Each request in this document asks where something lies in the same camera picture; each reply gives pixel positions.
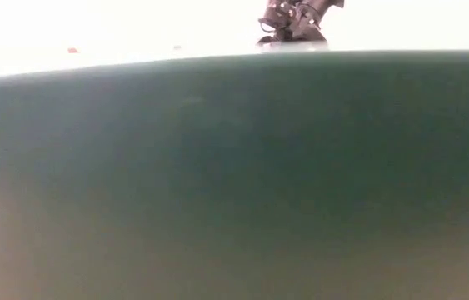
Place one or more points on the plain teal plate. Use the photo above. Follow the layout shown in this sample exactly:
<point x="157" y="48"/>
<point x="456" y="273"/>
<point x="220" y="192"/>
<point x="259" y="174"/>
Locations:
<point x="234" y="146"/>

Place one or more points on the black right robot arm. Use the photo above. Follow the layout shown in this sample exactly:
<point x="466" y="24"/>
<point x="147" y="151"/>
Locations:
<point x="334" y="3"/>

